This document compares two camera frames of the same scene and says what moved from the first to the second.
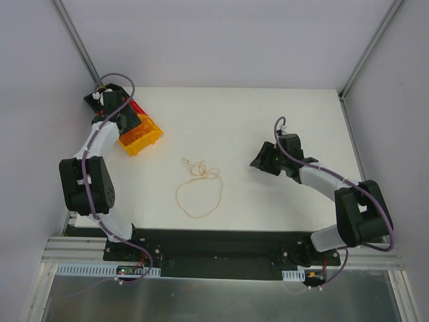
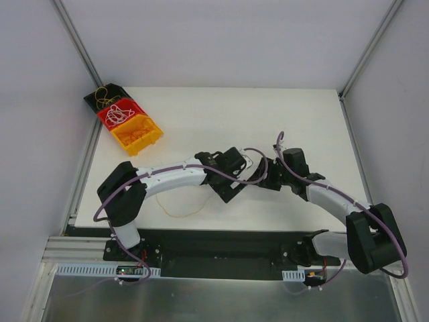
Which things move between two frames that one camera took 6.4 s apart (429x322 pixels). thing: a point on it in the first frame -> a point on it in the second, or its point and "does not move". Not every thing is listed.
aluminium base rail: (74, 249) does not move
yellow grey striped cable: (202, 194) -> (181, 216)
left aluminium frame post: (70, 28) does not move
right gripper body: (270, 159) -> (268, 175)
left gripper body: (131, 118) -> (229, 189)
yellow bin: (145, 133) does not move
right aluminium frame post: (393, 7) does not move
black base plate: (219, 253) does not move
